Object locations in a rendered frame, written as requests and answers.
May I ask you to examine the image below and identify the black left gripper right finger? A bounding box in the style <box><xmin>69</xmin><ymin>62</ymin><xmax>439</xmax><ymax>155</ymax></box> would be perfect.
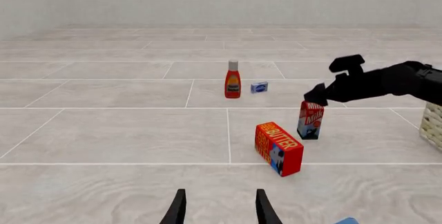
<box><xmin>256</xmin><ymin>189</ymin><xmax>284</xmax><ymax>224</ymax></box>

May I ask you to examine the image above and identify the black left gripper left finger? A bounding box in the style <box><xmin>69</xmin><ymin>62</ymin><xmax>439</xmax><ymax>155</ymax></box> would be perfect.
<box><xmin>159</xmin><ymin>189</ymin><xmax>187</xmax><ymax>224</ymax></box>

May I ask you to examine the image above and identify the pale woven basket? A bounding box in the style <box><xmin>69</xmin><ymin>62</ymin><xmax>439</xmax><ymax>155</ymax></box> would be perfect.
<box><xmin>419</xmin><ymin>101</ymin><xmax>442</xmax><ymax>153</ymax></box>

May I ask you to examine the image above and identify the small blue white box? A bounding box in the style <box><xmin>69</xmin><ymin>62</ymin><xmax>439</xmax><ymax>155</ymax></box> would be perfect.
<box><xmin>250</xmin><ymin>81</ymin><xmax>269</xmax><ymax>95</ymax></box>

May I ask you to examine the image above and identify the red butter box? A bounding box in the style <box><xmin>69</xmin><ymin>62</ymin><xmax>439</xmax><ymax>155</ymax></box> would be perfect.
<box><xmin>254</xmin><ymin>121</ymin><xmax>305</xmax><ymax>178</ymax></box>

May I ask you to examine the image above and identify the blue flat object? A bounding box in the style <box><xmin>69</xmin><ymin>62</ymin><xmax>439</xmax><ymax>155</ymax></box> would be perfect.
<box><xmin>334</xmin><ymin>216</ymin><xmax>360</xmax><ymax>224</ymax></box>

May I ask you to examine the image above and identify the red ketchup bottle grey cap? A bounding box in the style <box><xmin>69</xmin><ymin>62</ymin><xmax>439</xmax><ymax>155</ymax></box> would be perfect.
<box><xmin>224</xmin><ymin>59</ymin><xmax>242</xmax><ymax>100</ymax></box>

